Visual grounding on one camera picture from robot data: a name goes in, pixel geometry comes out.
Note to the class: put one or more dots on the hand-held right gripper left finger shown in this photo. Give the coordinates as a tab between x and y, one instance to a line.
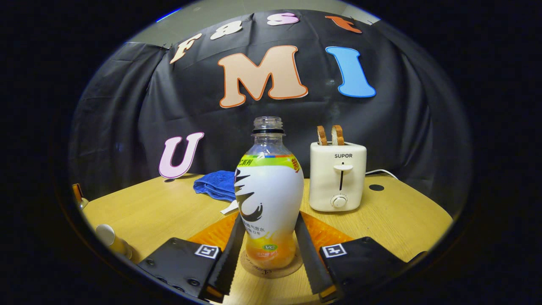
230	258

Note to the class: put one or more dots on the black backdrop cloth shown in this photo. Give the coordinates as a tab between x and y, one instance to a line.
127	106

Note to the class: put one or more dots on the white ceramic teacup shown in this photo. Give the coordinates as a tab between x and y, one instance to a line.
111	239

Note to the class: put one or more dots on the blue folded towel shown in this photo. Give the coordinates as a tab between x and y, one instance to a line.
214	184

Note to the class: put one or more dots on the toasted bread slice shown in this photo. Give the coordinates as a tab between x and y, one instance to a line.
322	135
338	135

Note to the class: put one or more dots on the white ceramic teacup lid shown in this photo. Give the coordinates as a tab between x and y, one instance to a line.
82	204

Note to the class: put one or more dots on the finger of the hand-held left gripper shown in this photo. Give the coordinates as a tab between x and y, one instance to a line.
77	191

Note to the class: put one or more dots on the cream white toaster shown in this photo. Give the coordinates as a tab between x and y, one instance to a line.
336	178

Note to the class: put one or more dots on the clear water bottle white label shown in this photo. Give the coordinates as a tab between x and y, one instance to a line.
269	195

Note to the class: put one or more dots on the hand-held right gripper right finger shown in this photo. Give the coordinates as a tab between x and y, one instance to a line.
309	258

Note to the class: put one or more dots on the round brown coaster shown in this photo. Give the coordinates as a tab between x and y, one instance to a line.
271	272

